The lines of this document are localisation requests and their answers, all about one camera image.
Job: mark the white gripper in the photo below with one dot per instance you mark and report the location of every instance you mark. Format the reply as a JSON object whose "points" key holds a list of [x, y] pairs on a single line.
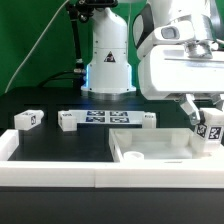
{"points": [[166, 72]]}

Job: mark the white square table top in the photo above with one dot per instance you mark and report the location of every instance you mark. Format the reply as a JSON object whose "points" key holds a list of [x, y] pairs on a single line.
{"points": [[164, 144]]}

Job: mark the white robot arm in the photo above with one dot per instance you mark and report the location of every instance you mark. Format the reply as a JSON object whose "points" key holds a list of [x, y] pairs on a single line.
{"points": [[196, 25]]}

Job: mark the white U-shaped fence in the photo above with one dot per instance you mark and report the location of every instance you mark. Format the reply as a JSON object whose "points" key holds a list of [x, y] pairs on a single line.
{"points": [[202, 173]]}

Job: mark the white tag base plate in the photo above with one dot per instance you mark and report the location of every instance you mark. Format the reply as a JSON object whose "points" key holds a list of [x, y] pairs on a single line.
{"points": [[108, 116]]}

